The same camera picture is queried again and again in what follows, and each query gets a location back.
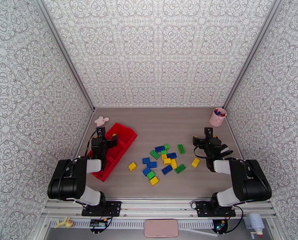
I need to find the pink cup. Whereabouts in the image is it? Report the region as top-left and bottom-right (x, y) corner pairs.
(209, 107), (228, 127)

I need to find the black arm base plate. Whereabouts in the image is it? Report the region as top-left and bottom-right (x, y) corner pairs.
(196, 201), (236, 218)
(81, 201), (122, 217)

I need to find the aluminium table side rail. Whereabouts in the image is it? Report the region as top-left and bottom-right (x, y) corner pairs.
(223, 108), (244, 160)
(74, 109), (96, 160)

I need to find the red three-compartment bin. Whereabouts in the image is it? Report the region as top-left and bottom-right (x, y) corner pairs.
(86, 122), (138, 182)

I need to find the small circuit board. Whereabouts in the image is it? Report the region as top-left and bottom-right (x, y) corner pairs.
(212, 219), (228, 234)
(89, 218), (109, 234)

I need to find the aluminium frame post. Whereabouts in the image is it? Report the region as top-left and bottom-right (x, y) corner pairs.
(32, 0), (97, 112)
(222, 0), (282, 110)

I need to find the white slotted cable duct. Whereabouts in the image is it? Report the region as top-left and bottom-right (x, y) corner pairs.
(49, 220), (215, 230)

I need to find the white plastic device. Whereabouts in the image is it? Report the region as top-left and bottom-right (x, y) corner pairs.
(243, 213), (266, 239)

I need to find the yellow duck toy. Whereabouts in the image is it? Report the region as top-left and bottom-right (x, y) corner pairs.
(56, 217), (75, 229)

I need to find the pink rectangular case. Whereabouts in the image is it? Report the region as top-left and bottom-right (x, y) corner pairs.
(144, 219), (179, 238)

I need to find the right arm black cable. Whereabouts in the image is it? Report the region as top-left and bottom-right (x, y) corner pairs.
(193, 144), (255, 205)

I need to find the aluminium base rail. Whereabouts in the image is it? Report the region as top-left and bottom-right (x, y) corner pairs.
(43, 196), (277, 220)

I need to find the pink plush mouse keychain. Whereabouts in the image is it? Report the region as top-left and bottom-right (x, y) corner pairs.
(94, 116), (109, 128)

